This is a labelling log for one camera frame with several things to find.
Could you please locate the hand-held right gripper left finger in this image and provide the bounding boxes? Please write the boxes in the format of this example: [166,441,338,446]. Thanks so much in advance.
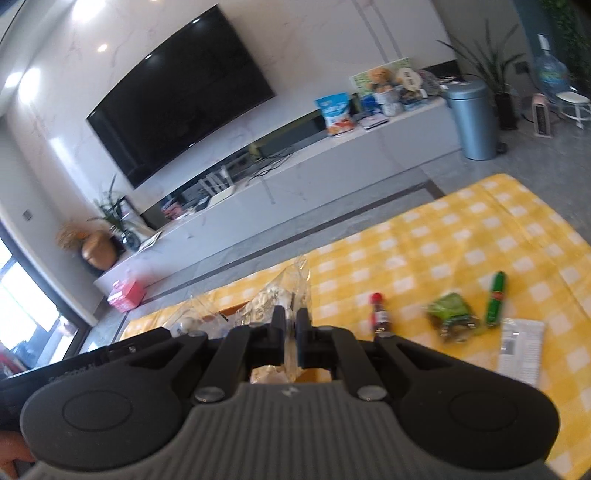
[122,307,288,404]

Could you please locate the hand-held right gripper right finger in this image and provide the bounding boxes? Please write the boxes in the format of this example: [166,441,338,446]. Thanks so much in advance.
[295,308,462,404]

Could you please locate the clear bag of round nuts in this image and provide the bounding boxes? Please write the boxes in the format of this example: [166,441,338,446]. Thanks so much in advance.
[235,255,315,384]

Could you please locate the red-capped small bottle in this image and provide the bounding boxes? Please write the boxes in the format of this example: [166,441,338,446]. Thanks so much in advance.
[369,292,392,334]

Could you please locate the green snack packet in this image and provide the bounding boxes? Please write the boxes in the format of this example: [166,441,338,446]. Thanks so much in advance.
[425,292,485,343]

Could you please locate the green tube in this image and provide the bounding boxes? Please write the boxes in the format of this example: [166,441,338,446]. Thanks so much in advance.
[485,271,508,328]

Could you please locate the white packet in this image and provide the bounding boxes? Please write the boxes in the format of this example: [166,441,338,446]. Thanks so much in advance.
[498,318,546,387]

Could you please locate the person's left hand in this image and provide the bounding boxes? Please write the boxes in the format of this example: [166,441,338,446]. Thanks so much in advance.
[0,435,35,465]

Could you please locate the window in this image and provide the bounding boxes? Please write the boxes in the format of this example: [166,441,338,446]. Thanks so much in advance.
[0,222,93,370]

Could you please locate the pink storage box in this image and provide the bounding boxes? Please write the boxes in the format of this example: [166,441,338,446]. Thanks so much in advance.
[107,278,146,313]

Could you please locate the golden round vase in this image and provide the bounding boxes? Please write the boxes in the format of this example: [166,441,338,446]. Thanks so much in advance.
[81,230,118,271]

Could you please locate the dried flowers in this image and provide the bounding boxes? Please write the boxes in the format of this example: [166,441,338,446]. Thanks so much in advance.
[56,220,88,250]

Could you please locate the plant in glass vase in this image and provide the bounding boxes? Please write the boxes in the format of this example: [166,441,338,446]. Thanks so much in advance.
[88,174,139,252]

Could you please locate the white router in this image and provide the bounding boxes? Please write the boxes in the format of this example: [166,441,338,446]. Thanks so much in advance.
[198,164,238,206]

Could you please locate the yellow checked cloth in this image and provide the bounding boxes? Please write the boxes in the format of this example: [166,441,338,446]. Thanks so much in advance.
[120,173,591,480]

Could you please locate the white marble TV console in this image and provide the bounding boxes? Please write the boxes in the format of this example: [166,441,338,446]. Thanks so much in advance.
[92,99,462,296]

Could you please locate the blue snack bag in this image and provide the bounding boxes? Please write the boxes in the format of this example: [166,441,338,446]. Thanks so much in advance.
[315,92,356,138]

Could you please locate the black curved television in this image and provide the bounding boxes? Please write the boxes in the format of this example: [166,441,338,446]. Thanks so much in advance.
[86,4,277,189]

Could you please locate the green picture board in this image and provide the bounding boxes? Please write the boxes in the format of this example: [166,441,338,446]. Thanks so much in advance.
[349,58,414,100]

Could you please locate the blue-grey trash can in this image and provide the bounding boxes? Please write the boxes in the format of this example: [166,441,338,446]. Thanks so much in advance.
[444,79,499,161]

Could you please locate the brown teddy bear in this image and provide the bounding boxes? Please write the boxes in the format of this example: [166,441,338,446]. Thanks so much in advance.
[367,67,395,90]

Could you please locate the white round fan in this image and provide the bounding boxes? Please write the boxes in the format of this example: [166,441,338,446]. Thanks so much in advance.
[396,67,421,90]

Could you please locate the tall potted plant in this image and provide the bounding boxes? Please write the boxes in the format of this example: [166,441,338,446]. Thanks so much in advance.
[436,18,527,131]

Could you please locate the white round stool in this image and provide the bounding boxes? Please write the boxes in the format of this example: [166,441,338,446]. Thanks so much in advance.
[555,91,591,129]

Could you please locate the blue water jug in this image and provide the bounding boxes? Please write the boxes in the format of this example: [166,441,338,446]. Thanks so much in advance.
[533,34,570,100]

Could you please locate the black cables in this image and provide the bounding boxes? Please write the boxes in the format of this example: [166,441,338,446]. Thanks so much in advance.
[245,145,296,178]

